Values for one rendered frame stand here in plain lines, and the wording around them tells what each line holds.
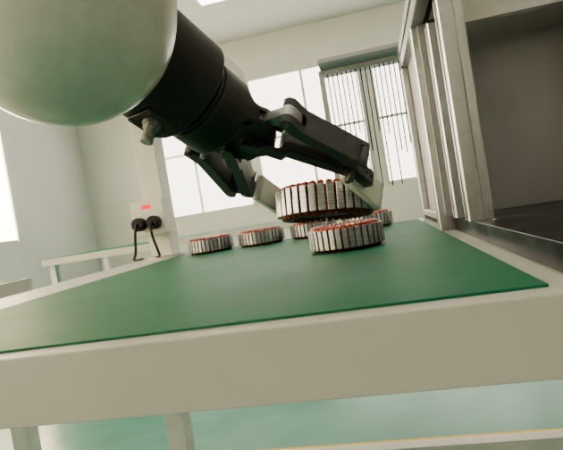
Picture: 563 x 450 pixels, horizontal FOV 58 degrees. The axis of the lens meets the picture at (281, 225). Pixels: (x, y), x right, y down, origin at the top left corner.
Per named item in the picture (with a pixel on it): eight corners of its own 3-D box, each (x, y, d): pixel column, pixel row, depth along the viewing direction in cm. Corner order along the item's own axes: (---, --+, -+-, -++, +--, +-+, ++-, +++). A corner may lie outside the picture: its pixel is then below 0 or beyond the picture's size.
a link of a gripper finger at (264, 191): (256, 197, 56) (251, 198, 57) (293, 222, 61) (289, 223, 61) (261, 173, 57) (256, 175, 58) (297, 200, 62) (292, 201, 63)
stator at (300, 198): (341, 210, 49) (338, 172, 49) (256, 223, 56) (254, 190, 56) (395, 212, 57) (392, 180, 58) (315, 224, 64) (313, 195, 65)
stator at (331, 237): (296, 254, 77) (292, 230, 77) (352, 242, 83) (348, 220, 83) (341, 254, 68) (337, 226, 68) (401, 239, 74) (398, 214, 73)
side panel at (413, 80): (460, 229, 79) (429, 24, 78) (441, 231, 80) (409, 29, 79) (438, 220, 107) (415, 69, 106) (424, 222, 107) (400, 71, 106)
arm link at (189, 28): (190, -25, 38) (121, 20, 44) (147, 102, 34) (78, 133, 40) (244, 28, 42) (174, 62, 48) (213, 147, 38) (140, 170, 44)
